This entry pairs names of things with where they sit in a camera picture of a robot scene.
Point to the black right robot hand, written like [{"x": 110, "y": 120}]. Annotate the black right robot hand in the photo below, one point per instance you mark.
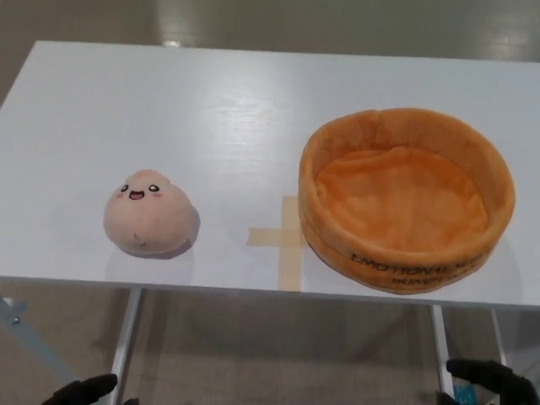
[{"x": 489, "y": 381}]

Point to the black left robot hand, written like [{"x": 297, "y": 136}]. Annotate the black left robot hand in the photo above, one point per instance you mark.
[{"x": 82, "y": 390}]

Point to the pink round plush toy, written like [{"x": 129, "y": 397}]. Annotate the pink round plush toy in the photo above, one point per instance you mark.
[{"x": 147, "y": 211}]

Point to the orange plush round basket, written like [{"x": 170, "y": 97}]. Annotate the orange plush round basket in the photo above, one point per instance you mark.
[{"x": 405, "y": 202}]

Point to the white table leg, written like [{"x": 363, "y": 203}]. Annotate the white table leg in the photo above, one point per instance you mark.
[
  {"x": 500, "y": 337},
  {"x": 443, "y": 346},
  {"x": 126, "y": 337}
]

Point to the beige tape cross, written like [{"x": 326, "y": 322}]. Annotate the beige tape cross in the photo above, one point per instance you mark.
[{"x": 286, "y": 238}]

